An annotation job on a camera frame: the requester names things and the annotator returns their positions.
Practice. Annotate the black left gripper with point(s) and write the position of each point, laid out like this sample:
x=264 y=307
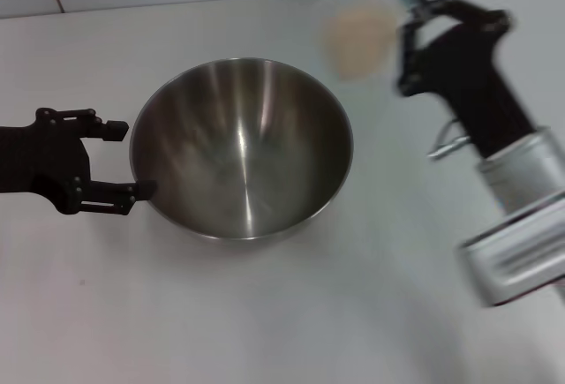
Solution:
x=44 y=159

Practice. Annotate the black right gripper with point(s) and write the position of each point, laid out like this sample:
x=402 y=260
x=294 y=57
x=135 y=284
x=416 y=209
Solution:
x=472 y=70

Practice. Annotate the stainless steel mixing bowl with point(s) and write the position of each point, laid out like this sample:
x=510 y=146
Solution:
x=243 y=150

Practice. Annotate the clear plastic cup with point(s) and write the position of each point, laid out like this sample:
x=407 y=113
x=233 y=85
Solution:
x=353 y=0

